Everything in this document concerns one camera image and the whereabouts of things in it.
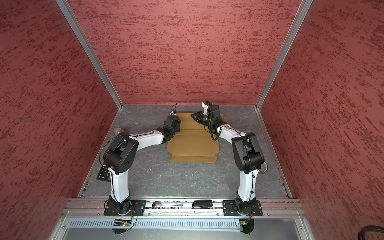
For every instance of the aluminium corner post left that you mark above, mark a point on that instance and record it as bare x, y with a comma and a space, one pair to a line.
79, 33

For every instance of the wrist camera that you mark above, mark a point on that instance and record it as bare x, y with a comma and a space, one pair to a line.
211, 110
172, 111

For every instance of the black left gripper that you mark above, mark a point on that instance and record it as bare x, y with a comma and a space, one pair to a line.
178, 127

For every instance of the black calculator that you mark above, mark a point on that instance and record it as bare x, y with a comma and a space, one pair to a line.
104, 174

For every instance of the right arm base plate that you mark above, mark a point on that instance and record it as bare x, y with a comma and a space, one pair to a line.
239, 208

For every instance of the glass jar with lid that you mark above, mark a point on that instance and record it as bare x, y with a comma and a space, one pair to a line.
118, 131

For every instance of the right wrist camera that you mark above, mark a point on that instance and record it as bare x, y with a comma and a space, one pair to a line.
211, 110

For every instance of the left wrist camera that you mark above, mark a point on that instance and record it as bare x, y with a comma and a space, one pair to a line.
172, 111

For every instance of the aluminium front rail frame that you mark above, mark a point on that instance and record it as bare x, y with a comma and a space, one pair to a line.
179, 214

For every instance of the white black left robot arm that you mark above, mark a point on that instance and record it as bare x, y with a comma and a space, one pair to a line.
121, 153

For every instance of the aluminium corner post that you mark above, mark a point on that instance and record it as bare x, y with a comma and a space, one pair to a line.
79, 33
290, 37

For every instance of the black car key fob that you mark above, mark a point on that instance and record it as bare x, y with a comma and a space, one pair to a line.
202, 204

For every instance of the brown cardboard box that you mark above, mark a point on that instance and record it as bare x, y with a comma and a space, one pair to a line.
193, 144

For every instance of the aluminium corner post right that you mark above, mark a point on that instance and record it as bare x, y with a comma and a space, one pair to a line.
290, 37

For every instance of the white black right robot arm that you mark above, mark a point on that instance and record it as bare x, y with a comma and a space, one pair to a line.
247, 152

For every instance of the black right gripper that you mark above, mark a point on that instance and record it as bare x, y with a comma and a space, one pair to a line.
199, 114

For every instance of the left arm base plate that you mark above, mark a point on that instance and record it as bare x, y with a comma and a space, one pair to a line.
126, 208

